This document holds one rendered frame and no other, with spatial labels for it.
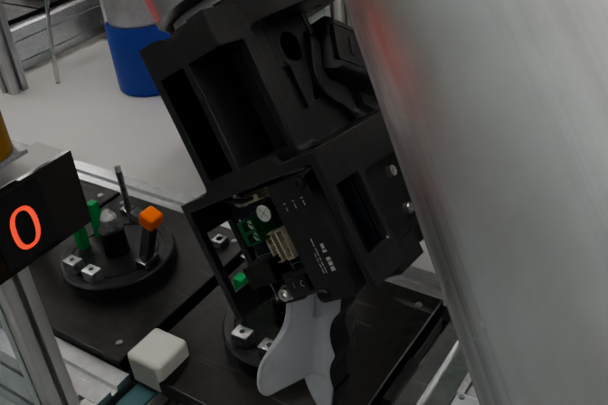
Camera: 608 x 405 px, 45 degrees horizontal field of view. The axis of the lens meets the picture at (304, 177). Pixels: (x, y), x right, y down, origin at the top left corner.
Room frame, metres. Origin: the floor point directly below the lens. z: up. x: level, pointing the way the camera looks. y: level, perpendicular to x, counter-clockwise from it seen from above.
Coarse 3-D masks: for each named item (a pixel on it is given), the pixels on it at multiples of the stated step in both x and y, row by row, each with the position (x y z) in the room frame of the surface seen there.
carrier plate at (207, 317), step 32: (256, 256) 0.71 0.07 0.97; (384, 288) 0.63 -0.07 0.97; (192, 320) 0.61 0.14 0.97; (384, 320) 0.58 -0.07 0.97; (416, 320) 0.57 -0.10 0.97; (192, 352) 0.56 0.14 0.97; (224, 352) 0.56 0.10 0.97; (352, 352) 0.54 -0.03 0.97; (384, 352) 0.53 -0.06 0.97; (160, 384) 0.52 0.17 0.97; (192, 384) 0.52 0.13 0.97; (224, 384) 0.51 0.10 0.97; (256, 384) 0.51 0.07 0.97; (352, 384) 0.49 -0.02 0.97; (384, 384) 0.49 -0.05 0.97
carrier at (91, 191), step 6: (84, 180) 0.94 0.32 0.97; (84, 186) 0.92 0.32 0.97; (90, 186) 0.92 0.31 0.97; (96, 186) 0.92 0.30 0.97; (102, 186) 0.92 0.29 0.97; (84, 192) 0.91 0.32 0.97; (90, 192) 0.91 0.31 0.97; (96, 192) 0.90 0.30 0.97; (102, 192) 0.90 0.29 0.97; (108, 192) 0.90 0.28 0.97; (114, 192) 0.90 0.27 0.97; (90, 198) 0.89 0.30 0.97; (96, 198) 0.89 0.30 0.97; (102, 198) 0.89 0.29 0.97; (108, 198) 0.88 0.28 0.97; (114, 198) 0.89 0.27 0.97; (102, 204) 0.87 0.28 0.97
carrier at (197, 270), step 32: (96, 224) 0.76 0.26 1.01; (128, 224) 0.78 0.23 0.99; (64, 256) 0.73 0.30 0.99; (96, 256) 0.72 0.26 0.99; (128, 256) 0.71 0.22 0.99; (160, 256) 0.71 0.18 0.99; (192, 256) 0.73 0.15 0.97; (224, 256) 0.72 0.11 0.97; (64, 288) 0.69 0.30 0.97; (96, 288) 0.66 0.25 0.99; (128, 288) 0.66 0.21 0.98; (160, 288) 0.67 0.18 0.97; (192, 288) 0.66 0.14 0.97; (64, 320) 0.63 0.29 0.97; (96, 320) 0.63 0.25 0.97; (128, 320) 0.62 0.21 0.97; (160, 320) 0.62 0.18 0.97; (96, 352) 0.58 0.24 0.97
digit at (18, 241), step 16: (16, 192) 0.48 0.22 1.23; (32, 192) 0.49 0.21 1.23; (0, 208) 0.47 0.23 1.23; (16, 208) 0.48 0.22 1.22; (32, 208) 0.49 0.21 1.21; (0, 224) 0.46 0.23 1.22; (16, 224) 0.47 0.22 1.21; (32, 224) 0.48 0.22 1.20; (48, 224) 0.49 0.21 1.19; (0, 240) 0.46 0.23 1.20; (16, 240) 0.47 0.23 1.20; (32, 240) 0.48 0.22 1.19; (48, 240) 0.49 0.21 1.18; (16, 256) 0.47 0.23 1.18; (32, 256) 0.48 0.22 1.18
